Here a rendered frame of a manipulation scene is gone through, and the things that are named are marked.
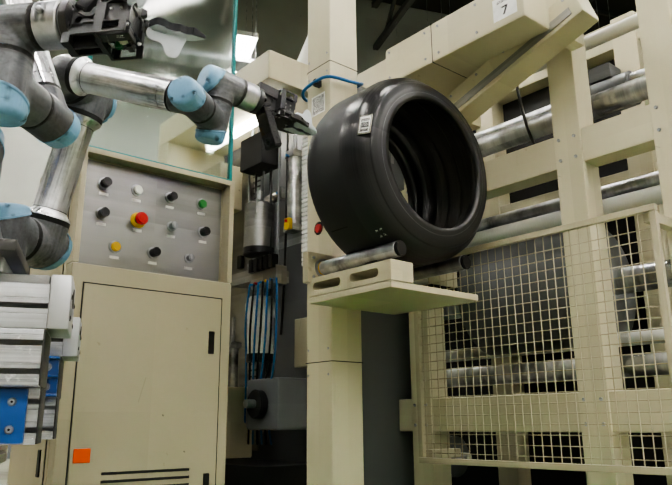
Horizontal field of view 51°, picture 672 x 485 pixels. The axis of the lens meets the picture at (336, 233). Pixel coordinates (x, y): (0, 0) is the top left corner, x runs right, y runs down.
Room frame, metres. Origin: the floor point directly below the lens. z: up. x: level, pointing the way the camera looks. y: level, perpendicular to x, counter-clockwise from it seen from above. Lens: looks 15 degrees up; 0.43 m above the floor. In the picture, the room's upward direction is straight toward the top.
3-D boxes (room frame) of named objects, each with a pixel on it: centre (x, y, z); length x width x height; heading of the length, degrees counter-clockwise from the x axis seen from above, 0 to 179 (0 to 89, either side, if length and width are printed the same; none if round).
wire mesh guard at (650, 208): (2.15, -0.57, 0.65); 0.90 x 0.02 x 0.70; 40
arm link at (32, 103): (1.01, 0.51, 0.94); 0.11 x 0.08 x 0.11; 172
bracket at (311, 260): (2.25, -0.06, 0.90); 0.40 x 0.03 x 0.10; 130
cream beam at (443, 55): (2.21, -0.48, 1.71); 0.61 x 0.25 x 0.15; 40
